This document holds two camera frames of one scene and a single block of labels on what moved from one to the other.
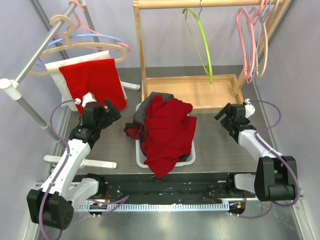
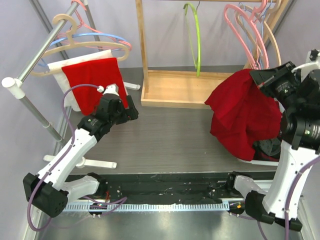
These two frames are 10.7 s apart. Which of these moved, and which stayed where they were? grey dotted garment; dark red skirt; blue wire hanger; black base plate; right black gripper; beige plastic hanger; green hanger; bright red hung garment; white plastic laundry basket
Moved: grey dotted garment; beige plastic hanger; green hanger; blue wire hanger; dark red skirt; right black gripper; white plastic laundry basket
Stayed: black base plate; bright red hung garment
